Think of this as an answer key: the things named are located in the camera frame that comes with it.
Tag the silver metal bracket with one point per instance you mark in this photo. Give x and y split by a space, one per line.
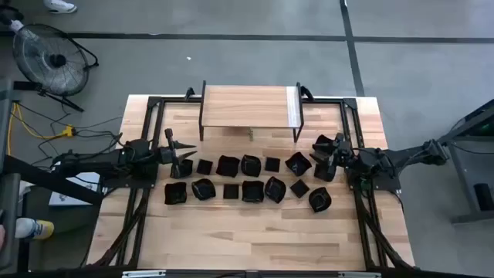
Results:
143 274
359 275

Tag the person's white shoe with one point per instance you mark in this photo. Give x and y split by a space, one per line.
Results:
16 26
59 5

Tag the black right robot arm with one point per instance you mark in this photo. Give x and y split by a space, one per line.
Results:
405 154

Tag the black floor fan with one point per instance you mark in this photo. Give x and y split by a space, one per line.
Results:
58 60

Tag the black diagonal support beam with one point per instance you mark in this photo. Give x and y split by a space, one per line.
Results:
46 179

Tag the person's leg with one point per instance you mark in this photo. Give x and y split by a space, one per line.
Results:
9 13

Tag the wooden shelf with black legs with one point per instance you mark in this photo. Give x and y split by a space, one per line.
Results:
247 106

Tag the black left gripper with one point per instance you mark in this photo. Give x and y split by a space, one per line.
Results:
170 154

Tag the gray metal cart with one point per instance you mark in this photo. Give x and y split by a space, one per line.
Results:
469 166

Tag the black wavy square plate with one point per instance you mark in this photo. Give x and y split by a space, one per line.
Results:
227 167
175 193

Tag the black curved clamp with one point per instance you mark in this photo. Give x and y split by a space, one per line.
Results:
189 93
307 92

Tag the black box on cart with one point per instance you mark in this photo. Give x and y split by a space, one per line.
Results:
483 197

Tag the black leaf shaped plate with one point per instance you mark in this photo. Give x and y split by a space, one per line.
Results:
319 199
275 190

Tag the black aluminium table frame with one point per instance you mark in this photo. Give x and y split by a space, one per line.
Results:
154 101

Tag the gray side desk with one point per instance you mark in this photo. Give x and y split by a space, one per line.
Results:
7 193

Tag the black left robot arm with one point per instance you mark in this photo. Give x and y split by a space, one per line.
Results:
96 162

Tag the white printed box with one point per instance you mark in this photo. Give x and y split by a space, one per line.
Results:
73 197

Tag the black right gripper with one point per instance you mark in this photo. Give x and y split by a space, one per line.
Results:
341 150

